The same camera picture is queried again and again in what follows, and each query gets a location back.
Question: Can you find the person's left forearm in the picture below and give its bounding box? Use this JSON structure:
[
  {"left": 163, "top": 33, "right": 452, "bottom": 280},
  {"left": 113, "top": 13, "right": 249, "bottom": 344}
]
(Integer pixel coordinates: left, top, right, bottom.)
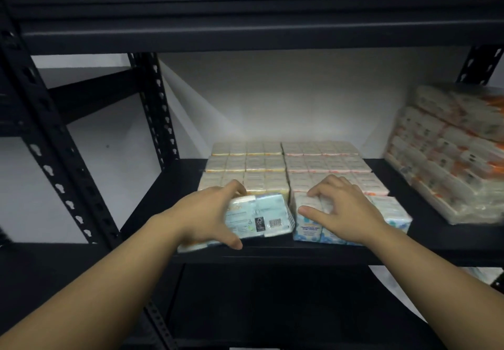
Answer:
[{"left": 0, "top": 213, "right": 186, "bottom": 350}]

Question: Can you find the person's left hand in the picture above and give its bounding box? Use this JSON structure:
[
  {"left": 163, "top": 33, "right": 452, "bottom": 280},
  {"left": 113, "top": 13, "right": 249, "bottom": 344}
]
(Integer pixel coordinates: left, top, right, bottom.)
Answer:
[{"left": 149, "top": 179, "right": 248, "bottom": 250}]

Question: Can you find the person's right forearm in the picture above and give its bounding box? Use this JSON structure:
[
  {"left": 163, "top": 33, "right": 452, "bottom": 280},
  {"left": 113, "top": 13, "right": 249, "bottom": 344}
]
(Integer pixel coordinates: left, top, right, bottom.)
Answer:
[{"left": 366, "top": 223, "right": 504, "bottom": 350}]

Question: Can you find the white cloth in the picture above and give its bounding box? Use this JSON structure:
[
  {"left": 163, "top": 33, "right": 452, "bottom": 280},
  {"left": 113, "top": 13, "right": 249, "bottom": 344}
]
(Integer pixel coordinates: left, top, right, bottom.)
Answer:
[{"left": 368, "top": 265, "right": 504, "bottom": 323}]

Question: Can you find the person's right hand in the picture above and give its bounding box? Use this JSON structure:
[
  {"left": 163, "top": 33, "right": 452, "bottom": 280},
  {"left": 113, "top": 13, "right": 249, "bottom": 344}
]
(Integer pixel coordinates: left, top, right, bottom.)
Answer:
[{"left": 297, "top": 175, "right": 389, "bottom": 246}]

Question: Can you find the blue tissue packet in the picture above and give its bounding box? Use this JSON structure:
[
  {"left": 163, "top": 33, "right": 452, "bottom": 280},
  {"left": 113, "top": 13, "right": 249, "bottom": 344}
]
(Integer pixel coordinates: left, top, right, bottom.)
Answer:
[
  {"left": 292, "top": 192, "right": 413, "bottom": 246},
  {"left": 177, "top": 192, "right": 296, "bottom": 254}
]

